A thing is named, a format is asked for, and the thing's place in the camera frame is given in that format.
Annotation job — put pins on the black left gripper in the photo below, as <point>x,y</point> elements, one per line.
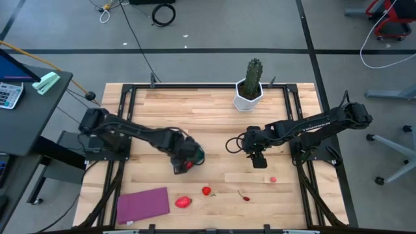
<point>185,149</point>

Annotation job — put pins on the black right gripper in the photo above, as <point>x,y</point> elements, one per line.
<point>256,139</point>

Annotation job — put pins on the red round produce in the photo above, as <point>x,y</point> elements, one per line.
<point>189,165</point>

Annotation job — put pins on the small pink round fruit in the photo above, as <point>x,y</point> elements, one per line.
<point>273,179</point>

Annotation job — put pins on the red strawberry with green leaves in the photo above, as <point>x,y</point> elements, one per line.
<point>206,190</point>

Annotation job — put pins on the large red strawberry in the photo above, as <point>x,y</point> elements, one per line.
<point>183,202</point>

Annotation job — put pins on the red chili pepper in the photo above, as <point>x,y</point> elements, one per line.
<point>246,198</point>

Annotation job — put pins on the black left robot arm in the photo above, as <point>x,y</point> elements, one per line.
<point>130,130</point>

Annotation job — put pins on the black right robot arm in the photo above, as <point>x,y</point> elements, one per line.
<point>318,125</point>

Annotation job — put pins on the white hexagonal plant pot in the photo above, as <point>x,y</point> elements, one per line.
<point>242,102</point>

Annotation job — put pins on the green cactus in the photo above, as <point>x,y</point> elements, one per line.
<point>253,76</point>

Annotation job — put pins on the purple cloth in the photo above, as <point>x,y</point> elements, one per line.
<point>143,204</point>

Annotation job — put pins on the black ball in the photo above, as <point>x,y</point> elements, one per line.
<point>90,96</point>

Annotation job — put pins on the grey chair base with casters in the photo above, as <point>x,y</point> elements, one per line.
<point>393,146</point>

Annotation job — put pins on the grey metal leg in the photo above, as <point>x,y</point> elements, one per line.
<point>390,95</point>
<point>356,12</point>

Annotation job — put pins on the mint green stapler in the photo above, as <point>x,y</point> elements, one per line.
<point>45,83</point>

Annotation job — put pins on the black desk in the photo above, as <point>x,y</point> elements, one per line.
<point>32,123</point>

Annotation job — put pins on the red and black cart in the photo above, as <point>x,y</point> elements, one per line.
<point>395,29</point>

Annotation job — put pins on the grey calculator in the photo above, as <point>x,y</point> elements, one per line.
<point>9,96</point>

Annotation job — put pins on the monitor with blue screen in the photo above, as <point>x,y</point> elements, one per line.
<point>13,70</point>

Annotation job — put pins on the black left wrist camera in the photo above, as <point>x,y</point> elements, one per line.
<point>178,167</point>

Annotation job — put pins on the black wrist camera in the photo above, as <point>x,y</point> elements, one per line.
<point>178,167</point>
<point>259,161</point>

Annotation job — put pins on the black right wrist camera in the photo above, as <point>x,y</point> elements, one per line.
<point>259,161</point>

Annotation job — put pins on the black metal table frame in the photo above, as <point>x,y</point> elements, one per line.
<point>211,86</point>

